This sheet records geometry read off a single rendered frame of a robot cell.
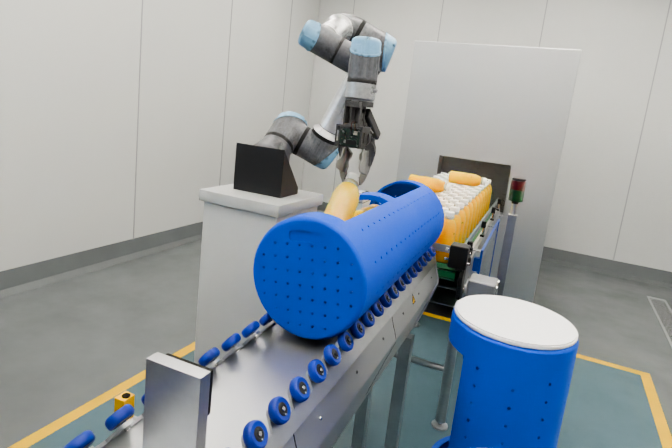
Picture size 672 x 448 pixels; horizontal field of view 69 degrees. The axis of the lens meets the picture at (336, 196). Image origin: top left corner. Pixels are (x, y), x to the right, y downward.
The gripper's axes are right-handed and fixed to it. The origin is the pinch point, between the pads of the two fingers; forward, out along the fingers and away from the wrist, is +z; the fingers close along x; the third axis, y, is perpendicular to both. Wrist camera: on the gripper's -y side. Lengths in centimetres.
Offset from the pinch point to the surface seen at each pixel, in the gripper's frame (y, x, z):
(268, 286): 24.5, -8.7, 24.7
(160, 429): 67, -1, 33
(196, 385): 67, 5, 23
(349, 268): 24.6, 10.6, 15.9
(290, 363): 31.6, 2.3, 37.3
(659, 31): -484, 132, -132
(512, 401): 15, 47, 40
